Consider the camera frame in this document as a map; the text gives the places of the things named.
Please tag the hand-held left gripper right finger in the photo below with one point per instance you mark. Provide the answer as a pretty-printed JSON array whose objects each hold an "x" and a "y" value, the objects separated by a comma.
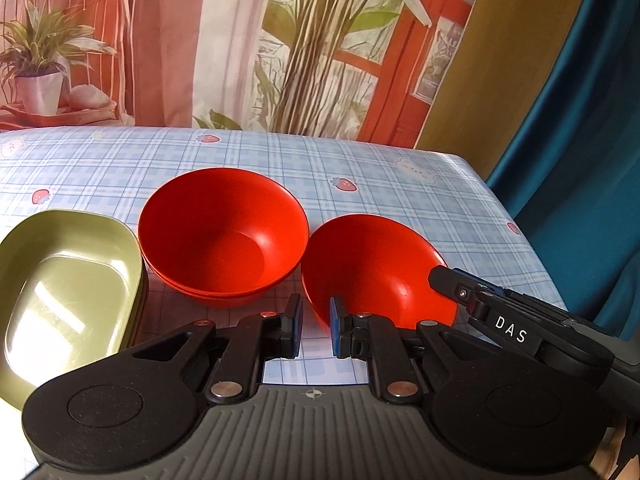
[{"x": 335, "y": 330}]

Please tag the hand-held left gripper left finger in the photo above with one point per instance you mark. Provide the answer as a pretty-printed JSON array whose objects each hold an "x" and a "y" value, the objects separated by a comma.
[{"x": 296, "y": 324}]

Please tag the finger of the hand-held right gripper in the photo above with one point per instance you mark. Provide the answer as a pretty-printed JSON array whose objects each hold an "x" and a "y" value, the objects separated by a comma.
[
  {"x": 500, "y": 291},
  {"x": 452, "y": 285}
]

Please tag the red bowl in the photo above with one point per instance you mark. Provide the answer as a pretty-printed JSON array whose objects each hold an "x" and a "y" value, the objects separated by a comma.
[
  {"x": 210, "y": 302},
  {"x": 220, "y": 230},
  {"x": 370, "y": 260}
]

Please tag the green rectangular plate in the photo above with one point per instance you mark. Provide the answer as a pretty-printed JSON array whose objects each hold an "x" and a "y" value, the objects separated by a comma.
[{"x": 65, "y": 285}]

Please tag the blue curtain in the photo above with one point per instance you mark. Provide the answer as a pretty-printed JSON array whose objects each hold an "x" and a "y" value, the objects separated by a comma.
[{"x": 590, "y": 160}]

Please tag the blue checked tablecloth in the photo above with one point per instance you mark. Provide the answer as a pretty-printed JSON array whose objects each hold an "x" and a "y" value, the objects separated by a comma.
[{"x": 350, "y": 160}]

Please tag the yellow panel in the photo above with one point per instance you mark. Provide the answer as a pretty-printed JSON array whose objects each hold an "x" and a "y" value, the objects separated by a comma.
[{"x": 500, "y": 60}]

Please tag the printed backdrop cloth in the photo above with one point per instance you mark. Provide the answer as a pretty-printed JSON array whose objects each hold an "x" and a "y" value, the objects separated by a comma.
[{"x": 225, "y": 35}]

